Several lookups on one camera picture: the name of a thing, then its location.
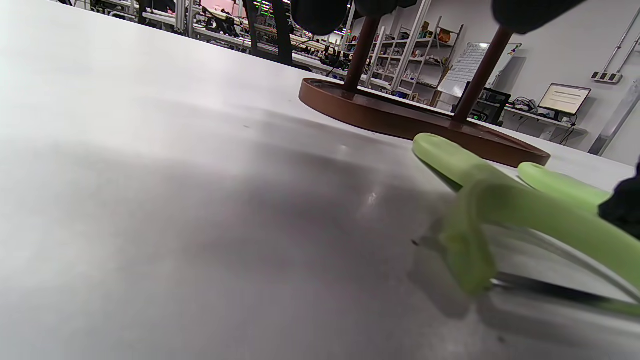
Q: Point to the white whiteboard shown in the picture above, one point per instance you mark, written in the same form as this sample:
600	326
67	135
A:
470	67

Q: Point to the black metal pole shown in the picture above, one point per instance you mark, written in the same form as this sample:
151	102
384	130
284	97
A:
282	35

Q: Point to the wall socket strip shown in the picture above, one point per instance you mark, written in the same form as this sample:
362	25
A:
606	77

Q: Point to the white storage shelf unit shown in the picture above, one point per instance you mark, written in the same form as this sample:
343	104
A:
415	60

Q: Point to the lit computer monitor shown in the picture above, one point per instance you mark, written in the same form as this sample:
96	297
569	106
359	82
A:
565	98

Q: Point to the brown wooden key rack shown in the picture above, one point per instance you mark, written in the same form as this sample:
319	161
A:
400	117

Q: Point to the black dark monitor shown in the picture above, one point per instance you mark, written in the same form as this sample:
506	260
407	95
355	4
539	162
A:
492	107

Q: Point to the person's right hand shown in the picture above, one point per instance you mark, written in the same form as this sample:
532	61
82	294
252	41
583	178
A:
627	210

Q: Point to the person's left hand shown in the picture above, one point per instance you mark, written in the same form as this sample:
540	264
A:
320	15

